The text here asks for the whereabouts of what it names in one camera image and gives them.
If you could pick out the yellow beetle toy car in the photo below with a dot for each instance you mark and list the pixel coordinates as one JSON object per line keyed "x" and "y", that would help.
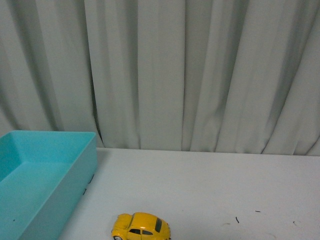
{"x": 140, "y": 226}

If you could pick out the white pleated curtain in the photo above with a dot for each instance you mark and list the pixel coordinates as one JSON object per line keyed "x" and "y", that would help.
{"x": 229, "y": 76}

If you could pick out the turquoise plastic storage box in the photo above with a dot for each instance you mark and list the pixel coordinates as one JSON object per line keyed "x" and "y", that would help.
{"x": 43, "y": 175}

